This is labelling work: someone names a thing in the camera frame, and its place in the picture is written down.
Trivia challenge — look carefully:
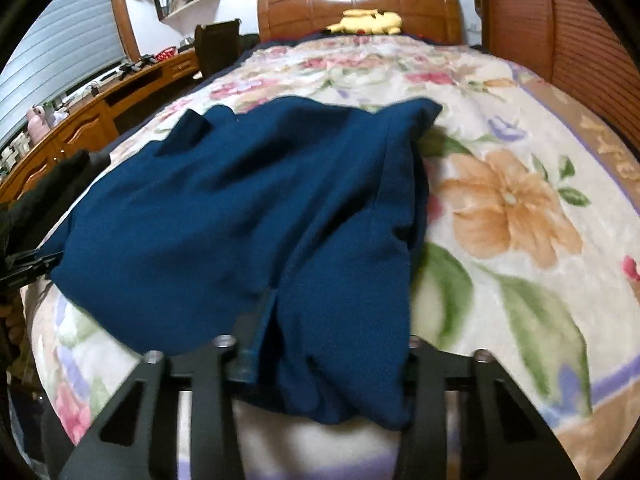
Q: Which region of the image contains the person's left hand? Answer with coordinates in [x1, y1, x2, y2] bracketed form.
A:
[0, 291, 25, 347]

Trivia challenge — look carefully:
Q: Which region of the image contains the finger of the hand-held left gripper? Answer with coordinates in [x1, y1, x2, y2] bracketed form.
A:
[0, 251, 62, 288]

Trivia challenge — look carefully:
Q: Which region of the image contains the wooden desk with cabinets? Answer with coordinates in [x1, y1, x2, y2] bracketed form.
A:
[0, 50, 202, 202]

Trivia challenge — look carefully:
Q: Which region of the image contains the dark chair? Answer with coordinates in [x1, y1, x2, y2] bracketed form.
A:
[194, 20, 244, 79]

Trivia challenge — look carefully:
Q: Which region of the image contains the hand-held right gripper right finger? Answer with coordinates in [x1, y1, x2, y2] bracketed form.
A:
[395, 336, 585, 480]

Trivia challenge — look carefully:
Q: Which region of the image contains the dark blue suit jacket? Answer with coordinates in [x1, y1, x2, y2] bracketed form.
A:
[37, 97, 444, 432]

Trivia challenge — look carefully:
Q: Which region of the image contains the wooden louvered wardrobe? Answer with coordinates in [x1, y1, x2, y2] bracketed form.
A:
[475, 0, 640, 147]

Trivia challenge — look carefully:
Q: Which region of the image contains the dark blue bedsheet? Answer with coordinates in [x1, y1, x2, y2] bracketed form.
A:
[195, 34, 321, 92]

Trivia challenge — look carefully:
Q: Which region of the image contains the black gadget on desk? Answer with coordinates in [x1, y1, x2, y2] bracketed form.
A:
[117, 55, 159, 81]

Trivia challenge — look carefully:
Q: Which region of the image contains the grey window blind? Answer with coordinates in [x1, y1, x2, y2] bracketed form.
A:
[0, 0, 129, 147]

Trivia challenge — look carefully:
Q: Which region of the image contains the yellow plush toy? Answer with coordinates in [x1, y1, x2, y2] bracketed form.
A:
[325, 8, 404, 36]

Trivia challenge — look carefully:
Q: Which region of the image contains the floral blanket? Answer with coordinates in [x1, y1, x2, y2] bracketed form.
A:
[25, 35, 640, 480]

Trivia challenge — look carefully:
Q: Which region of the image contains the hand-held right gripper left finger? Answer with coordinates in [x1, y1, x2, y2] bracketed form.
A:
[60, 290, 275, 480]

